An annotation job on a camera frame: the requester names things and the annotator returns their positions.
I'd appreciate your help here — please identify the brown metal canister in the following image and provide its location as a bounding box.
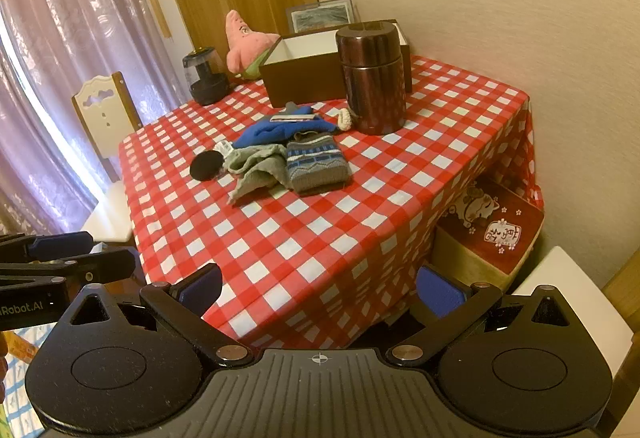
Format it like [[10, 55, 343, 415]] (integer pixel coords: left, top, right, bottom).
[[335, 22, 407, 135]]

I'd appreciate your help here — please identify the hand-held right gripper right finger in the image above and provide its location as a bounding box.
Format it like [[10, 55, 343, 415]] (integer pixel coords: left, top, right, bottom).
[[385, 264, 578, 369]]

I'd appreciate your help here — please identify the framed picture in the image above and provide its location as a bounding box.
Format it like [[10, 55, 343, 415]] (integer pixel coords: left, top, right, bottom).
[[286, 0, 357, 35]]

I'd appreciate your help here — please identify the red white checked tablecloth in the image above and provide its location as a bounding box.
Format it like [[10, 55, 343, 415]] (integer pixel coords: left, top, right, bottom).
[[118, 55, 545, 351]]

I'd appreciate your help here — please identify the white wooden chair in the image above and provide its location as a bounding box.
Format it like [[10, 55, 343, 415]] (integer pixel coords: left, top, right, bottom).
[[510, 245, 640, 344], [71, 72, 144, 244]]

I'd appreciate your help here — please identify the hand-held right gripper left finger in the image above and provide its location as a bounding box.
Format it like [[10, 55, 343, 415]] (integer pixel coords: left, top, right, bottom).
[[57, 262, 256, 369]]

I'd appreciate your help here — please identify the brown cardboard box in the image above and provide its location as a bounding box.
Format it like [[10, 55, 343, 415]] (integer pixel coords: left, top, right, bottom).
[[258, 19, 413, 109]]

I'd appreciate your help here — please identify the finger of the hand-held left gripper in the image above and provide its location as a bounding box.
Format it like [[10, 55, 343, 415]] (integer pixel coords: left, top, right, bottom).
[[0, 231, 96, 265], [0, 248, 137, 285]]

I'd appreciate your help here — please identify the grey blue patterned knit sock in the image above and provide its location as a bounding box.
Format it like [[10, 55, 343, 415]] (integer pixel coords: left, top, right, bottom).
[[285, 132, 352, 193]]

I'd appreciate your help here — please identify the pink starfish plush toy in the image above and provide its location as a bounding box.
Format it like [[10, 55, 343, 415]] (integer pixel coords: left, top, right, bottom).
[[226, 9, 281, 79]]

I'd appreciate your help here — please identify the pink sheer curtain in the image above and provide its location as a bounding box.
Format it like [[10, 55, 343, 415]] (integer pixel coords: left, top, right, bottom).
[[0, 0, 197, 239]]

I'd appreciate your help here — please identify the pale green sock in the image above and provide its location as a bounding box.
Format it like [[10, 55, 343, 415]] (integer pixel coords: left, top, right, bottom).
[[227, 144, 289, 206]]

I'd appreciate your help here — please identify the blue checked bedsheet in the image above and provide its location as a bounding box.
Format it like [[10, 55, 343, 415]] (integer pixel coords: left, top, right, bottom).
[[0, 323, 51, 438]]

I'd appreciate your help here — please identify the blue cloth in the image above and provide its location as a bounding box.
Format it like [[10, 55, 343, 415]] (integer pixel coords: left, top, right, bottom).
[[234, 102, 342, 150]]

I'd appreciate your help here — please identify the beige wall-mounted box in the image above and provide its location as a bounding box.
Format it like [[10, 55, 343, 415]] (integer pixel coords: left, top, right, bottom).
[[149, 0, 174, 39]]

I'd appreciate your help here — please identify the glass jar with dark lid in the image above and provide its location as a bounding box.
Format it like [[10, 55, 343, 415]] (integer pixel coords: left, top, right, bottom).
[[182, 47, 229, 106]]

